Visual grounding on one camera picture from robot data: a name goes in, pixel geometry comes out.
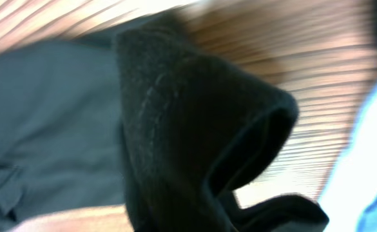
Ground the light blue shirt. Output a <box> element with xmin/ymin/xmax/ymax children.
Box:
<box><xmin>319</xmin><ymin>85</ymin><xmax>377</xmax><ymax>232</ymax></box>

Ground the black t-shirt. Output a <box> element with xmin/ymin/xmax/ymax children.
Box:
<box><xmin>0</xmin><ymin>12</ymin><xmax>329</xmax><ymax>231</ymax></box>

